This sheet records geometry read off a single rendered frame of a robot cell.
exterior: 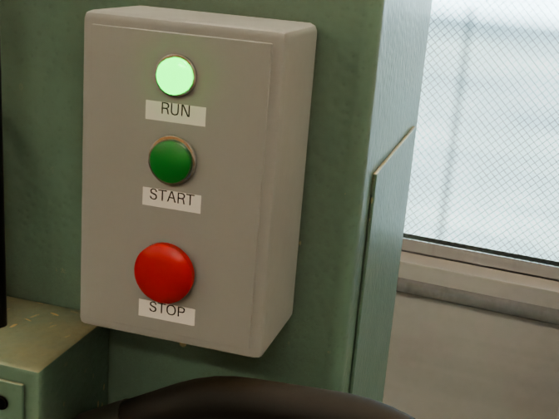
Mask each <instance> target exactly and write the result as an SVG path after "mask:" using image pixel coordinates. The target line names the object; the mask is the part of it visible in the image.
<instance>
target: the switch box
mask: <svg viewBox="0 0 559 419"><path fill-rule="evenodd" d="M316 40H317V29H316V26H315V25H314V24H312V23H310V22H295V21H286V20H279V19H270V18H262V17H247V16H238V15H230V14H221V13H213V12H197V11H189V10H180V9H173V8H164V7H148V6H131V7H113V8H103V9H94V10H91V11H89V12H87V13H86V16H85V22H84V81H83V139H82V255H81V313H80V318H81V321H82V322H84V323H87V324H91V325H96V326H100V327H104V328H111V329H115V330H120V331H124V332H129V333H136V334H140V335H145V336H149V337H154V338H160V339H165V340H169V341H173V342H178V343H185V344H190V345H194V346H198V347H203V348H209V349H214V350H218V351H222V352H230V353H234V354H239V355H243V356H247V357H261V356H262V355H263V354H264V352H265V351H266V349H267V348H268V347H269V345H270V344H271V343H272V342H273V340H274V339H275V337H276V336H277V335H278V333H279V332H280V330H281V329H282V328H283V326H284V325H285V324H286V323H287V321H288V320H289V318H290V316H291V315H292V312H293V303H294V285H295V275H296V266H297V256H298V247H299V229H300V219H301V210H302V200H303V190H304V173H305V162H306V153H307V144H308V134H309V116H310V107H311V96H312V87H313V78H314V59H315V50H316ZM173 53H179V54H182V55H184V56H186V57H188V58H190V60H191V61H192V62H193V63H194V65H195V68H196V71H197V83H196V85H195V88H194V90H193V91H192V92H191V93H190V94H188V95H187V96H183V97H179V98H175V97H171V96H168V95H166V94H165V93H164V92H163V91H162V90H161V89H160V88H159V87H158V85H157V83H156V66H157V64H158V62H159V61H160V60H161V58H163V57H165V56H167V55H169V54H173ZM146 100H150V101H162V102H169V103H176V104H182V105H188V106H200V107H206V113H205V127H204V126H193V125H187V124H181V123H174V122H168V121H156V120H150V119H146ZM163 136H179V137H181V138H183V139H185V140H186V141H188V142H189V143H190V145H191V146H192V148H193V149H194V151H195V154H196V158H197V167H196V170H195V173H194V175H193V177H192V178H191V179H190V180H189V181H187V182H186V183H184V184H183V185H178V186H170V185H165V184H163V183H161V182H160V181H159V180H158V179H157V178H156V177H155V176H154V175H153V174H152V172H151V169H150V166H149V163H148V155H149V151H150V148H151V146H152V145H153V144H154V142H155V141H156V140H158V139H160V138H161V137H163ZM143 186H144V187H150V188H155V189H160V190H170V191H175V192H181V193H187V194H192V195H201V206H200V214H197V213H191V212H186V211H181V210H176V209H166V208H161V207H155V206H150V205H143V204H142V194H143ZM161 242H163V243H169V244H173V245H175V246H177V247H179V248H180V249H182V250H183V251H184V252H185V253H186V254H187V256H188V257H189V258H190V261H191V262H192V265H193V268H194V272H195V279H194V283H193V286H192V288H191V290H190V292H189V293H188V294H187V295H186V296H185V297H184V298H183V299H181V300H179V301H177V302H175V303H168V304H171V305H175V306H180V307H184V308H193V309H195V326H191V325H186V324H182V323H174V322H170V321H166V320H161V319H157V318H149V317H145V316H141V315H138V313H139V298H140V299H145V300H150V301H154V300H152V299H150V298H148V297H147V296H146V295H145V294H144V293H143V292H142V291H141V289H140V288H139V286H138V284H137V282H136V279H135V275H134V267H135V262H136V258H137V256H138V255H139V254H140V252H141V251H142V250H143V249H145V248H147V247H148V246H150V245H152V244H155V243H161ZM154 302H155V301H154Z"/></svg>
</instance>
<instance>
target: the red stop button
mask: <svg viewBox="0 0 559 419"><path fill-rule="evenodd" d="M134 275H135V279H136V282H137V284H138V286H139V288H140V289H141V291H142V292H143V293H144V294H145V295H146V296H147V297H148V298H150V299H152V300H154V301H156V302H158V303H175V302H177V301H179V300H181V299H183V298H184V297H185V296H186V295H187V294H188V293H189V292H190V290H191V288H192V286H193V283H194V279H195V272H194V268H193V265H192V262H191V261H190V258H189V257H188V256H187V254H186V253H185V252H184V251H183V250H182V249H180V248H179V247H177V246H175V245H173V244H169V243H163V242H161V243H155V244H152V245H150V246H148V247H147V248H145V249H143V250H142V251H141V252H140V254H139V255H138V256H137V258H136V262H135V267H134Z"/></svg>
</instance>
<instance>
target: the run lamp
mask: <svg viewBox="0 0 559 419"><path fill-rule="evenodd" d="M156 83H157V85H158V87H159V88H160V89H161V90H162V91H163V92H164V93H165V94H166V95H168V96H171V97H175V98H179V97H183V96H187V95H188V94H190V93H191V92H192V91H193V90H194V88H195V85H196V83H197V71H196V68H195V65H194V63H193V62H192V61H191V60H190V58H188V57H186V56H184V55H182V54H179V53H173V54H169V55H167V56H165V57H163V58H161V60H160V61H159V62H158V64H157V66H156Z"/></svg>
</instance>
